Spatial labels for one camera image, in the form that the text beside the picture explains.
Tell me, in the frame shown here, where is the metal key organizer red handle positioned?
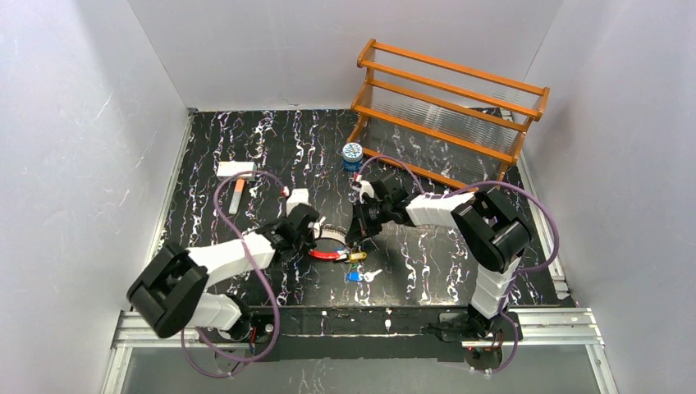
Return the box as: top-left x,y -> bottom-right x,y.
309,223 -> 368,263

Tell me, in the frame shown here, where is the silver key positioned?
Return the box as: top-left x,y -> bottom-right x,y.
362,269 -> 382,282

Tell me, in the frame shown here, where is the blue key tag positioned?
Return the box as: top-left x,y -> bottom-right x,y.
346,272 -> 364,282

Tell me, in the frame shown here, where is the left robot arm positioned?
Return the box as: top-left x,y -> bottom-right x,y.
126,204 -> 320,338

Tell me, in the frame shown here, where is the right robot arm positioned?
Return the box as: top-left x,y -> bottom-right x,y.
346,175 -> 532,332

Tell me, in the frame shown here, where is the blue jar with patterned lid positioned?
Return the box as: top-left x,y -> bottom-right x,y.
341,142 -> 364,172

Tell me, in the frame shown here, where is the white orange marker pen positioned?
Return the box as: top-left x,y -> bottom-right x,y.
228,178 -> 245,215

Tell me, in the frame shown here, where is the white box with red logo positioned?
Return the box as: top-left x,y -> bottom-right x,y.
216,161 -> 257,181

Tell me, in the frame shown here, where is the orange wooden shelf rack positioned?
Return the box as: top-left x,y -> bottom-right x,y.
347,39 -> 551,189

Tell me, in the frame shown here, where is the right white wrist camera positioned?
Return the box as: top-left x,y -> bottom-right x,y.
350,174 -> 375,204

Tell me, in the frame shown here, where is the aluminium rail frame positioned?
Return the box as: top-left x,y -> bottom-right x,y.
103,306 -> 617,393

